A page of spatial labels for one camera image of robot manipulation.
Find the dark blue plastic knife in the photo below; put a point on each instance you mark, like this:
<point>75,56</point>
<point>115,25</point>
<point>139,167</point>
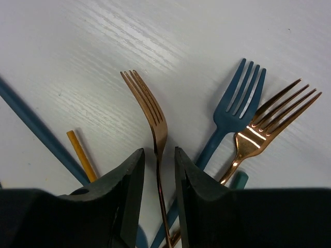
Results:
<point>32,121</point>

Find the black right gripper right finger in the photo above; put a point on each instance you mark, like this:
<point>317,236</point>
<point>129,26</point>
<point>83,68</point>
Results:
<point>212,215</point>

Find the yellow-orange chopstick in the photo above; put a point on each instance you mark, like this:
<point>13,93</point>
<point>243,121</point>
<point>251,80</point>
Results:
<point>82,156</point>

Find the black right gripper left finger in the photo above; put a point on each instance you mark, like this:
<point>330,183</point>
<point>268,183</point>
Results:
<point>104,213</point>

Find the rose gold fork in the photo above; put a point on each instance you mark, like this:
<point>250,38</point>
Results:
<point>159,128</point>

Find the teal chopstick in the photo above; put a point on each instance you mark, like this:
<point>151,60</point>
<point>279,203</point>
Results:
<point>239,181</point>

